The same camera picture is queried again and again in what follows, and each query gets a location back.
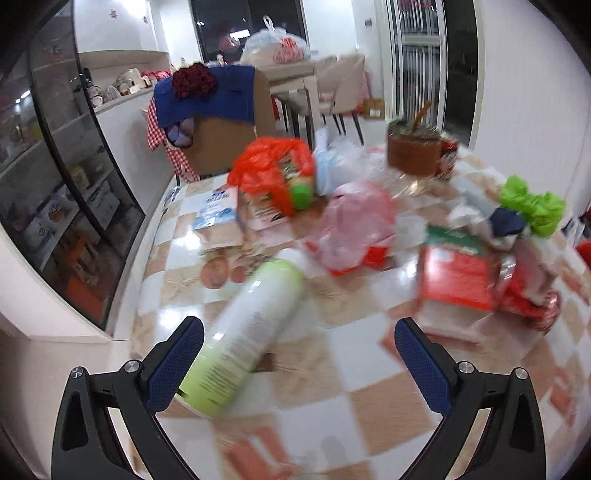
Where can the brown chair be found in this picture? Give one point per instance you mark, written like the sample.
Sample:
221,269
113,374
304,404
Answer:
221,138

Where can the white dining table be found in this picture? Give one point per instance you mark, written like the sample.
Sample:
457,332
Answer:
295,76

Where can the red crushed can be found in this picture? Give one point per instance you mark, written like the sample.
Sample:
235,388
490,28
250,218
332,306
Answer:
531,300

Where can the dark window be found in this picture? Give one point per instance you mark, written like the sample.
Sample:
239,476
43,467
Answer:
212,27

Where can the red checkered cloth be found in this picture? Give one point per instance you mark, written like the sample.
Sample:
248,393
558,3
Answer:
159,131

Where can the white crumpled tissue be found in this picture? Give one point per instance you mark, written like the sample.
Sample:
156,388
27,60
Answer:
466,214

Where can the large white plastic bag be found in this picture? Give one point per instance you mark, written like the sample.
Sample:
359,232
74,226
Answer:
274,46

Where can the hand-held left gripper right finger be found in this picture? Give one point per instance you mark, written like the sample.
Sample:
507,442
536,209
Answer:
422,369

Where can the white and green bottle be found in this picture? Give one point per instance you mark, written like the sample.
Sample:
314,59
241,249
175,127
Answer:
249,323

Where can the brown paper bag blue label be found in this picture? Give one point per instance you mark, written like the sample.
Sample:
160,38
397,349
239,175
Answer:
217,210

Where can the brown basket container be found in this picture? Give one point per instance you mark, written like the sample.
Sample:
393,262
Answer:
411,150

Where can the beige chair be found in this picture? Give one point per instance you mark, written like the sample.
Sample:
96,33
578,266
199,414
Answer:
348,83
325,81

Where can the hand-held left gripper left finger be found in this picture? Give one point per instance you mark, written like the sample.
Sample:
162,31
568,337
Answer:
178,364

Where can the pink plastic bag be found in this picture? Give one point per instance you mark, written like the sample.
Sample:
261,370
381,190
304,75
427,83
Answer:
360,221

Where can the cardboard box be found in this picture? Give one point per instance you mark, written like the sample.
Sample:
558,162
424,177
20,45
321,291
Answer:
373,108

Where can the blue cloth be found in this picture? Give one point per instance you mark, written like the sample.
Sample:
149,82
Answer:
221,97

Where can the orange plastic bag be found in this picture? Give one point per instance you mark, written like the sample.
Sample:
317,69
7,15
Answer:
263,161

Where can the sliding glass door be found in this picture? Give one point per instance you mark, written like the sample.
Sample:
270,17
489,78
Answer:
415,60

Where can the green foam wrapper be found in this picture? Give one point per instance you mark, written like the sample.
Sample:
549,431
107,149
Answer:
540,207

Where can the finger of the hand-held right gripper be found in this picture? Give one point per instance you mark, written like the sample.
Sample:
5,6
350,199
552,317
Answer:
508,224

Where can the red snack bag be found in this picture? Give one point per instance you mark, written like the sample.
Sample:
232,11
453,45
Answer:
457,277

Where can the glass display cabinet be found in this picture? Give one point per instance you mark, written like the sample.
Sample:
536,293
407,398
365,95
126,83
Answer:
60,184

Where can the dark red fabric flower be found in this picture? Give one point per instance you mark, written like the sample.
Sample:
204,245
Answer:
194,81

